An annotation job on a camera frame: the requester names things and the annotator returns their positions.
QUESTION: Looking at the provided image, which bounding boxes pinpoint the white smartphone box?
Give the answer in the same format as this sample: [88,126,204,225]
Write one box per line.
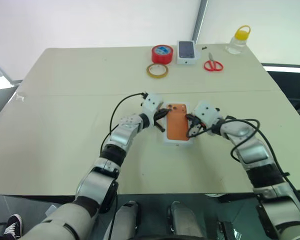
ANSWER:
[176,39,200,66]

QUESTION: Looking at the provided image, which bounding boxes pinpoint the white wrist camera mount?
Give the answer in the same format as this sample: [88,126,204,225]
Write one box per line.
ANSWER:
[192,100,221,126]
[141,92,164,116]

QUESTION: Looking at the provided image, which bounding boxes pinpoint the red tape roll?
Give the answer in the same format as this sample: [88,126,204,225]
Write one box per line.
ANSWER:
[151,44,173,65]

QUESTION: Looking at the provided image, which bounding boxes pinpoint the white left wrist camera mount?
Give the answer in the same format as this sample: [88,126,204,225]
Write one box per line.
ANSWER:
[141,92,164,116]

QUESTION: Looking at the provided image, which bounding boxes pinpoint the grey metal pole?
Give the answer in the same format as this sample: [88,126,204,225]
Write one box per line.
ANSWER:
[193,0,210,46]

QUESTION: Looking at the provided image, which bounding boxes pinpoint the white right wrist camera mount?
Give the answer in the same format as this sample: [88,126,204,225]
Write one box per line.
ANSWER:
[192,100,221,126]

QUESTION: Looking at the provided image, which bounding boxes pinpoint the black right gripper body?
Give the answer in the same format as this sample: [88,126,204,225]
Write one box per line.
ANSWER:
[189,112,207,136]

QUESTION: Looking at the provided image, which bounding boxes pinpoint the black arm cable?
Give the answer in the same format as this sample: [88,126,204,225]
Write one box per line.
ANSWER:
[199,115,300,213]
[99,91,149,240]

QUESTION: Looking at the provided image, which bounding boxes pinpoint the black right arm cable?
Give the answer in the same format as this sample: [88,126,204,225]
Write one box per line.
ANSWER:
[199,115,300,213]

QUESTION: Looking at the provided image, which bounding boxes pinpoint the red handled scissors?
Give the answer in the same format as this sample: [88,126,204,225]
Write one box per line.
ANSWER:
[203,52,224,73]

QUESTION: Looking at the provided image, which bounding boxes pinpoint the black and white sneaker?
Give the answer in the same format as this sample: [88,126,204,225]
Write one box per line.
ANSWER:
[2,213,23,237]

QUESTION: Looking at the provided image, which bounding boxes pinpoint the clear yellowish tape roll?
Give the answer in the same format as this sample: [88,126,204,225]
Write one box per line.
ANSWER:
[146,63,169,79]

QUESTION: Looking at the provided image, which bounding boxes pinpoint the clear jar with yellow lid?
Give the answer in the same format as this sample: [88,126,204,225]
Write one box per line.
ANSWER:
[224,24,252,55]

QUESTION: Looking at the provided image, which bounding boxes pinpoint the dark grey rounded shape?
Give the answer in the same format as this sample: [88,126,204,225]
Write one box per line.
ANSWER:
[114,199,141,240]
[166,200,199,240]

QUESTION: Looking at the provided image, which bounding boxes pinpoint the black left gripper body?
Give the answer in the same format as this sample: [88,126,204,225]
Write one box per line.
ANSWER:
[149,108,164,126]

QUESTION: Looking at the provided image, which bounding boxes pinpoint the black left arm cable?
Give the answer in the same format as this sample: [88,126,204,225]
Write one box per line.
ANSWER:
[99,91,149,240]

